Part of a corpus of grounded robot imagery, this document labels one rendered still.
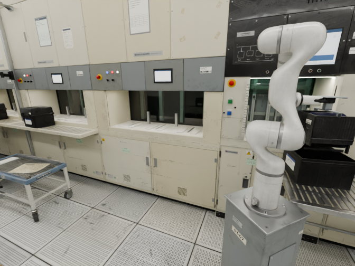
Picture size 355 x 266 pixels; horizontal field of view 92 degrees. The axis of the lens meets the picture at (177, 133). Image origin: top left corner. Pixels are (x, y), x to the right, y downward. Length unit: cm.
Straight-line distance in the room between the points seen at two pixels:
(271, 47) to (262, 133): 35
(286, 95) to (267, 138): 19
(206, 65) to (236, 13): 41
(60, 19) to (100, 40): 61
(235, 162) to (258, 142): 87
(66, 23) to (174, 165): 197
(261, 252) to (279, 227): 14
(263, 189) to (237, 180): 86
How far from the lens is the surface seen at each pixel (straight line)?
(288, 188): 122
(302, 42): 83
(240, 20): 161
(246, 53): 155
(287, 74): 82
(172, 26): 175
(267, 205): 97
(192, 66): 161
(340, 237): 212
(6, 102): 494
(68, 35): 255
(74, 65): 250
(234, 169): 172
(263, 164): 87
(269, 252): 100
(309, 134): 124
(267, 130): 83
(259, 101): 245
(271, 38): 84
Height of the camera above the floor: 135
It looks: 16 degrees down
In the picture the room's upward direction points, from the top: straight up
